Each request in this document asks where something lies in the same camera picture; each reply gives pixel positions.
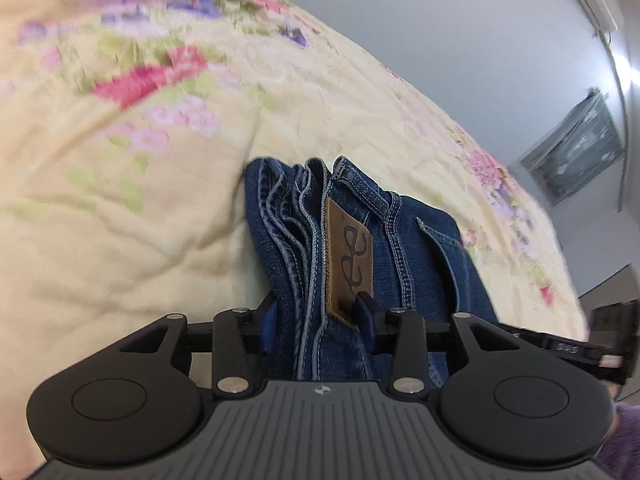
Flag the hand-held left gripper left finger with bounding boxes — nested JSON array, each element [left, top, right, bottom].
[[119, 296, 279, 401]]

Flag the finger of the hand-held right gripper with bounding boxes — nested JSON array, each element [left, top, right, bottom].
[[501, 325, 604, 364]]

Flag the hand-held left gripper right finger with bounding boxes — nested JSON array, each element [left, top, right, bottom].
[[354, 293, 524, 401]]

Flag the blue denim pants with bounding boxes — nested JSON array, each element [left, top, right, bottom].
[[243, 156, 502, 397]]

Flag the floral printed blanket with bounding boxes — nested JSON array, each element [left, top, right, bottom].
[[0, 0, 590, 463]]

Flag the grey patterned cloth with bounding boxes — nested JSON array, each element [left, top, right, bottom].
[[519, 89, 627, 207]]

